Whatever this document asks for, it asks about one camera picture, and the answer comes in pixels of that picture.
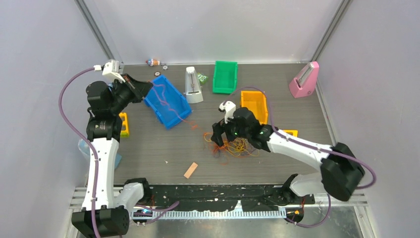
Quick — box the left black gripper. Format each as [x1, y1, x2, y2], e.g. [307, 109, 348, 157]
[109, 73, 153, 114]

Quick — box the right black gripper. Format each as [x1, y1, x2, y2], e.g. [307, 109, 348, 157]
[211, 115, 251, 147]

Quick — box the red-orange cable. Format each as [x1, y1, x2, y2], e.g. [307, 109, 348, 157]
[149, 82, 199, 129]

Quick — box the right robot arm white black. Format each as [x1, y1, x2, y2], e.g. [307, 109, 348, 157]
[210, 108, 365, 204]

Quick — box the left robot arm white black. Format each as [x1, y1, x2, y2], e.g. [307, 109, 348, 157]
[71, 74, 153, 238]

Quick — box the small clown figurine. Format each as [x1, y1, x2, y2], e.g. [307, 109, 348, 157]
[145, 59, 161, 66]

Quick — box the blue plastic bin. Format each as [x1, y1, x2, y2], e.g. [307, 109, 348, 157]
[145, 75, 192, 129]

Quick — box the white metronome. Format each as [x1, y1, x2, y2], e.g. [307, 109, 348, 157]
[185, 66, 204, 104]

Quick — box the orange plastic bin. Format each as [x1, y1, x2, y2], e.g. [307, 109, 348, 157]
[240, 91, 268, 124]

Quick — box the yellow triangle block left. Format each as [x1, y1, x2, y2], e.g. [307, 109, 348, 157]
[119, 112, 130, 137]

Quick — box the yellow triangle block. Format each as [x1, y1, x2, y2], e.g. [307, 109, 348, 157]
[119, 112, 130, 137]
[284, 130, 298, 137]

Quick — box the green plastic bin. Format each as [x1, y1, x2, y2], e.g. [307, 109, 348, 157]
[212, 60, 238, 94]

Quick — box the tan wooden block near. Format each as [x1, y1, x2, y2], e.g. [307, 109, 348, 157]
[183, 162, 198, 179]

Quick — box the yellow triangle block right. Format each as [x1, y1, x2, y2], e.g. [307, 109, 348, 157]
[284, 130, 298, 137]

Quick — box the clear blue plastic container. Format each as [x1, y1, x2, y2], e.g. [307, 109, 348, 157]
[78, 139, 122, 169]

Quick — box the pink metronome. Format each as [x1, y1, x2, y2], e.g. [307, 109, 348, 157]
[289, 61, 319, 98]

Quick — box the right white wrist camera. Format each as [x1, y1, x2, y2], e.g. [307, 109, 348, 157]
[218, 101, 236, 123]

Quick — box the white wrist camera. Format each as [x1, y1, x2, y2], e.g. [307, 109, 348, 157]
[218, 101, 236, 123]
[93, 59, 125, 83]

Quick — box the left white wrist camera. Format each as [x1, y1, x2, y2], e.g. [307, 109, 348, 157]
[93, 59, 125, 83]

